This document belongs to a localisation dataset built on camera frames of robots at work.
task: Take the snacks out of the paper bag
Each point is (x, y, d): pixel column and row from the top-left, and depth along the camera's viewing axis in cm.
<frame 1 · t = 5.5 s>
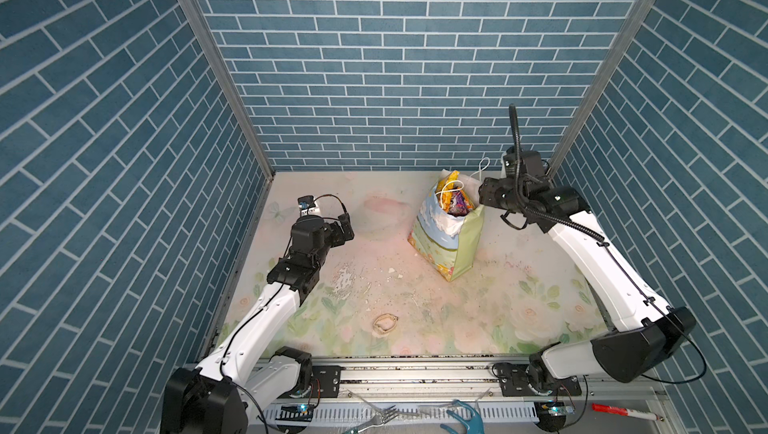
left hand: (337, 217, 81), fingers open
right hand: (484, 186, 77), fingers open
floral paper gift bag: (450, 242, 81), point 19 cm above the table
yellow snack packet: (444, 190, 83), point 27 cm above the table
pink colourful candy packet: (460, 204, 88), point 20 cm above the table
beige rubber band: (381, 331, 82), point 2 cm above the table

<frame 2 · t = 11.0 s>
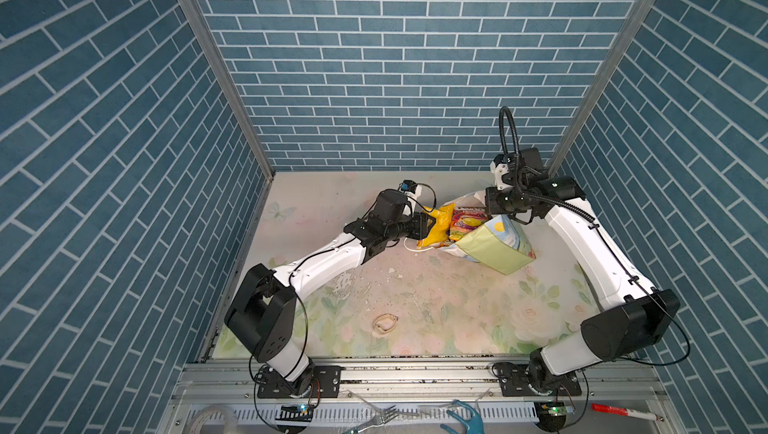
left hand: (432, 220, 81), fingers open
right hand: (484, 197, 80), fingers closed
floral paper gift bag: (497, 243, 79), point 21 cm above the table
yellow snack packet: (439, 232, 86), point 16 cm above the table
pink colourful candy packet: (466, 219, 86), point 19 cm above the table
the other named things where they were.

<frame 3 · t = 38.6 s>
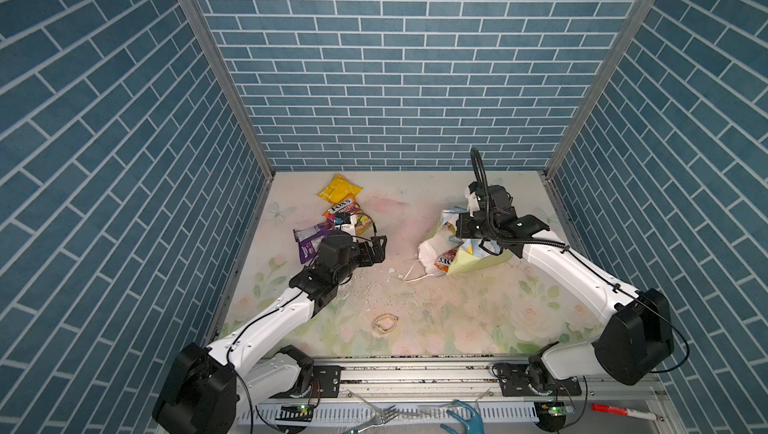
left hand: (375, 240, 82), fingers open
right hand: (454, 218, 84), fingers closed
floral paper gift bag: (469, 257, 81), point 17 cm above the table
yellow snack packet: (339, 190, 114), point 3 cm above the table
pink colourful candy packet: (349, 206, 107), point 5 cm above the table
purple snack packet: (303, 232, 101), point 4 cm above the table
orange snack packet: (444, 260, 93), point 5 cm above the table
the other named things where they were.

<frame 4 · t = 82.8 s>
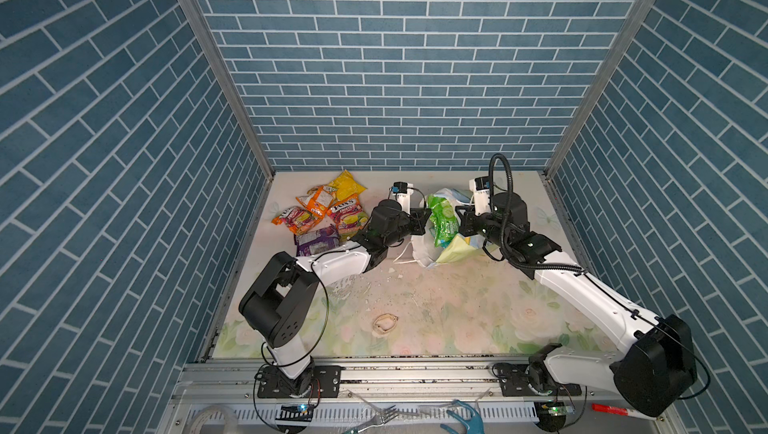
left hand: (432, 211, 84), fingers closed
right hand: (455, 204, 80), fingers closed
orange snack packet: (319, 200, 107), point 6 cm above the table
green snack packet: (443, 220, 84), point 20 cm above the table
pink candy packet: (298, 220, 102), point 6 cm above the table
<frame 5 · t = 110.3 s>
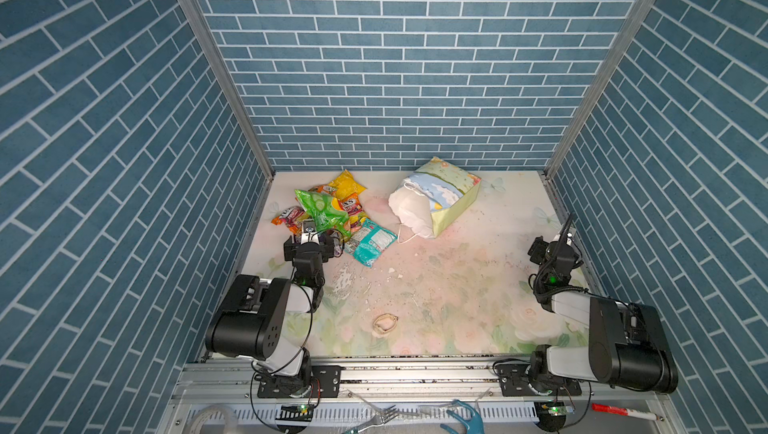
left hand: (308, 234, 92), fingers open
right hand: (553, 239, 89), fingers open
floral paper gift bag: (432, 199, 95), point 16 cm above the table
green snack packet: (323, 210, 95), point 14 cm above the table
teal snack packet: (369, 241, 98), point 5 cm above the table
